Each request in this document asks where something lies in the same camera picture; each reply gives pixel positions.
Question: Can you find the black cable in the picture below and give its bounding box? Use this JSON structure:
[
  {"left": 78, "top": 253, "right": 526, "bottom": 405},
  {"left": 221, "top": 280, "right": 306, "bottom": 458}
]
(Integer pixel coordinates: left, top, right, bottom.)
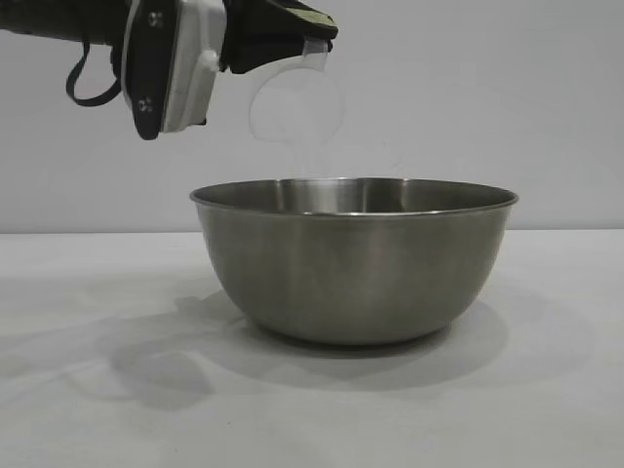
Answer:
[{"left": 65, "top": 41, "right": 121, "bottom": 106}]

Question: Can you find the clear plastic measuring cup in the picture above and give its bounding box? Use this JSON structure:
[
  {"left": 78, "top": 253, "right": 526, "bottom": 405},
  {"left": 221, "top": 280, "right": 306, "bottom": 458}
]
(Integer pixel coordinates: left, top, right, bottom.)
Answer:
[{"left": 248, "top": 38, "right": 348, "bottom": 147}]

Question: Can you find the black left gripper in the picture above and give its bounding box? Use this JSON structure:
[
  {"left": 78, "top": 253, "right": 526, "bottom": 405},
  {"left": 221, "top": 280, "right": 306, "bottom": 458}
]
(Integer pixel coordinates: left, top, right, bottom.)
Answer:
[{"left": 127, "top": 0, "right": 340, "bottom": 141}]

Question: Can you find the stainless steel mixing bowl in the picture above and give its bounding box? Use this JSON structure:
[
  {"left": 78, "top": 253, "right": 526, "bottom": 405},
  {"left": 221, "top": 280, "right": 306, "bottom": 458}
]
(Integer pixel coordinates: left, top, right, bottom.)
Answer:
[{"left": 188, "top": 177, "right": 521, "bottom": 347}]

